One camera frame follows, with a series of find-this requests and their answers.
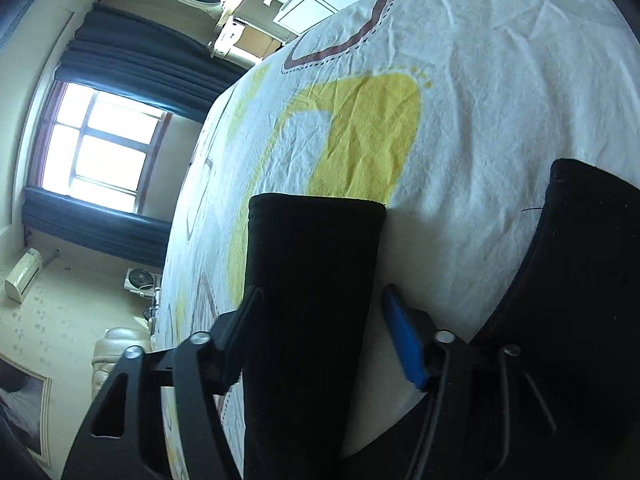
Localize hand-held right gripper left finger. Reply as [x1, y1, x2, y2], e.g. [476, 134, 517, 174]
[60, 285, 262, 480]

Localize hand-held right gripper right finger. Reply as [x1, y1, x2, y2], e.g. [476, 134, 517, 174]
[381, 284, 561, 480]

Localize black pants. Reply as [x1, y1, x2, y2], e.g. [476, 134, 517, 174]
[242, 159, 640, 480]

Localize white fan heater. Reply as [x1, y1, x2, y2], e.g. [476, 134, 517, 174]
[124, 267, 162, 294]

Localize cream leather chair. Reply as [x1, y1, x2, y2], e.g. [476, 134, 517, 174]
[90, 326, 154, 402]

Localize dark blue curtain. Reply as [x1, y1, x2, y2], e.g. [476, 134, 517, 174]
[54, 2, 247, 125]
[21, 185, 174, 269]

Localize white air conditioner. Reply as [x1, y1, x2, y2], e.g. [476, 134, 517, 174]
[4, 251, 44, 304]

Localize window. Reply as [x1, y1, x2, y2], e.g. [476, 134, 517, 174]
[40, 81, 168, 215]

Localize white patterned bed sheet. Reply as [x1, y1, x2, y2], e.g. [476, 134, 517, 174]
[152, 0, 627, 480]

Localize white dresser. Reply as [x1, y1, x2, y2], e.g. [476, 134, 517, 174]
[207, 0, 302, 65]

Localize framed wall poster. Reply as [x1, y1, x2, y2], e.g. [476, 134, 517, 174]
[0, 354, 54, 469]

